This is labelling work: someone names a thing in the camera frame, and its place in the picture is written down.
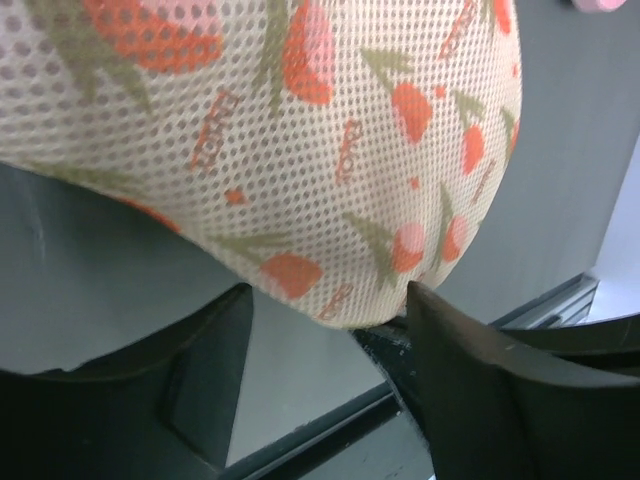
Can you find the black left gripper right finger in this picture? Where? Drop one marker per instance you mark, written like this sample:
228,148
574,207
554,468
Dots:
499,403

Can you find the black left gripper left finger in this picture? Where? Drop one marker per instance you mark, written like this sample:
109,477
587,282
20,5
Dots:
161,408

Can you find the floral mesh laundry bag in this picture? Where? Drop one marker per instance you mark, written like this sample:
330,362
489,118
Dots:
327,152

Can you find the pink wooden shelf stand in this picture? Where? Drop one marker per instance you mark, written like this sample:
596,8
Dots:
595,6

